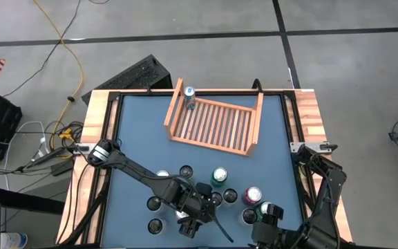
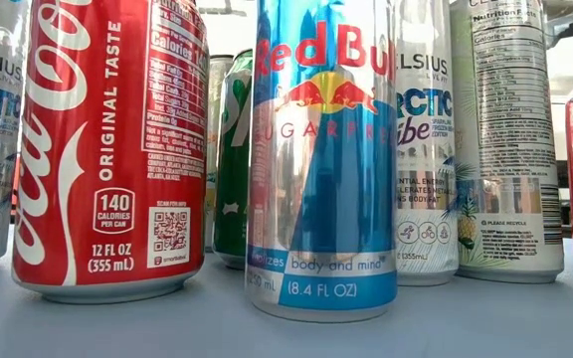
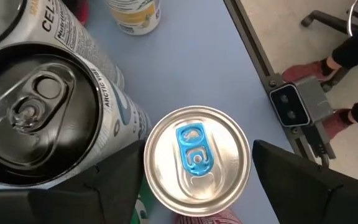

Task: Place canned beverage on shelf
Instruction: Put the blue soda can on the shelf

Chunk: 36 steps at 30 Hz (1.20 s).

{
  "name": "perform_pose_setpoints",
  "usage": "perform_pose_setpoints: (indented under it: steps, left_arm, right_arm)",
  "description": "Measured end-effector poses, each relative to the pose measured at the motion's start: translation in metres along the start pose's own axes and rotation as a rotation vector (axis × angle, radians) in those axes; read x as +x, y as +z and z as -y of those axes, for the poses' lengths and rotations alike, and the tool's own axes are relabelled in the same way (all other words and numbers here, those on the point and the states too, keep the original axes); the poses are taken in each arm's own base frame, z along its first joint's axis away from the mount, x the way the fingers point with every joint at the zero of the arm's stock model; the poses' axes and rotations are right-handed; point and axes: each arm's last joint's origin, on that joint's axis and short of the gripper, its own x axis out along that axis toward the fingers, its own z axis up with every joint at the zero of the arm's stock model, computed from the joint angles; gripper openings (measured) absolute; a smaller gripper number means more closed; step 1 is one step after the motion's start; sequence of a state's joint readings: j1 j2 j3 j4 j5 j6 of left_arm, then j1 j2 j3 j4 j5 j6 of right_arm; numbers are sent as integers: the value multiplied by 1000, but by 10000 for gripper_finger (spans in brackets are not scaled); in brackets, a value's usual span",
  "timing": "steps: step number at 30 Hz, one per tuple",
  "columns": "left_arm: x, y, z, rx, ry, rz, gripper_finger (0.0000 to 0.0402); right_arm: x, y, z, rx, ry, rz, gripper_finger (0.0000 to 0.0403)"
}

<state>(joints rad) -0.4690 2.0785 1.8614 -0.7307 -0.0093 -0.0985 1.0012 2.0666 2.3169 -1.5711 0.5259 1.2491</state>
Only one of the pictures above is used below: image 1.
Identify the black floor beam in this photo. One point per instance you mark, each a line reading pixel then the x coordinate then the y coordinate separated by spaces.
pixel 23 200

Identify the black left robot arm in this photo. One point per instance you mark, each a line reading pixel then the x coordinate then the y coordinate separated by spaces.
pixel 133 169

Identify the red Coca-Cola can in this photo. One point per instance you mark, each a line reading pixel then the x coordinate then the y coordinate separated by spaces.
pixel 181 214
pixel 162 172
pixel 253 194

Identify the green Sprite can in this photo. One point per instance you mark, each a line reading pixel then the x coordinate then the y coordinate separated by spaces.
pixel 219 174
pixel 260 211

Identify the blue grey table mat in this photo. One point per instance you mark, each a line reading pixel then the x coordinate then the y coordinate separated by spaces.
pixel 140 131

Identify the white Celsius Tropical Vibe can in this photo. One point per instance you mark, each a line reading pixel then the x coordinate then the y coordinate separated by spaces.
pixel 230 195
pixel 186 171

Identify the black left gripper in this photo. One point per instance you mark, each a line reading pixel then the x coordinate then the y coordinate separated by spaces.
pixel 192 204

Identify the black plastic crate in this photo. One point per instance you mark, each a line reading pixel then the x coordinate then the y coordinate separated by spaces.
pixel 2 124

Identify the black power strip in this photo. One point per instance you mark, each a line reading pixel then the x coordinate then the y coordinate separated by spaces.
pixel 45 157

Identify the black power adapter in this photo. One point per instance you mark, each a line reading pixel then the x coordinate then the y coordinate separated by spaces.
pixel 62 168

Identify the blue silver slim can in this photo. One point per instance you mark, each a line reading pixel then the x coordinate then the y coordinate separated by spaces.
pixel 189 98

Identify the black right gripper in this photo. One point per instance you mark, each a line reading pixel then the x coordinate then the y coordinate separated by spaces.
pixel 266 235

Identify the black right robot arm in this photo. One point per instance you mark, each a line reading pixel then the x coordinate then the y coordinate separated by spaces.
pixel 327 193

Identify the silver mounting bracket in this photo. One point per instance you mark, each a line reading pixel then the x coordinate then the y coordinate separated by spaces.
pixel 299 147
pixel 81 149

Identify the wooden slatted shelf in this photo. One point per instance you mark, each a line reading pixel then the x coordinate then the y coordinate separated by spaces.
pixel 219 128

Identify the white blue container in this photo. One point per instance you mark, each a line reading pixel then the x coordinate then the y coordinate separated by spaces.
pixel 14 240

